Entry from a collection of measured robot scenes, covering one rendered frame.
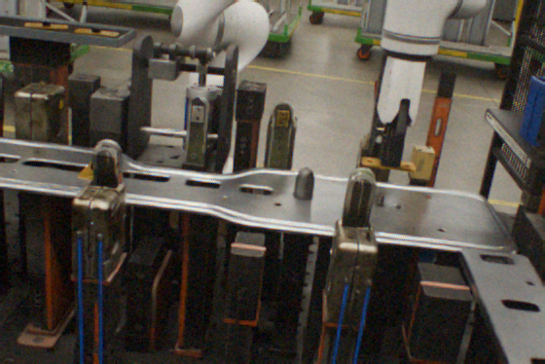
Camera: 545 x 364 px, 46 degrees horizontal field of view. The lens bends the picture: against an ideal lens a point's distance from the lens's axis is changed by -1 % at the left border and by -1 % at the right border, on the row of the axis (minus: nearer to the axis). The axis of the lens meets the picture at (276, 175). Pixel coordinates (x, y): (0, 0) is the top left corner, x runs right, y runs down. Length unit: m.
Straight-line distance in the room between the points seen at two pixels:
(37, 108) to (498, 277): 0.82
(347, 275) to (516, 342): 0.21
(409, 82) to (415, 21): 0.08
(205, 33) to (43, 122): 0.44
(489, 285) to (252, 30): 0.87
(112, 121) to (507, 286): 0.74
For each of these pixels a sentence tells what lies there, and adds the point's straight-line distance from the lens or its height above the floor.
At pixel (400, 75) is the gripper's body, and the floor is 1.22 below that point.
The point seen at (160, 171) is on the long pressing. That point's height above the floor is 1.00.
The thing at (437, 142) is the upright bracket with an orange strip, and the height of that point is 1.07.
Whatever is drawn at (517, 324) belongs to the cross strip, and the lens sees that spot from 0.83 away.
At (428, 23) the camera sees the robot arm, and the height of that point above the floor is 1.30.
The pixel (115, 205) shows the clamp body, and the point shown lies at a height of 1.03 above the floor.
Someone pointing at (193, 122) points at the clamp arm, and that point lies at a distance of 1.17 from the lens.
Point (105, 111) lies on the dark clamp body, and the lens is 1.23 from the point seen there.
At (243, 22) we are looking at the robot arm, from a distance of 1.52.
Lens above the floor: 1.41
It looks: 21 degrees down
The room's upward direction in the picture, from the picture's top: 7 degrees clockwise
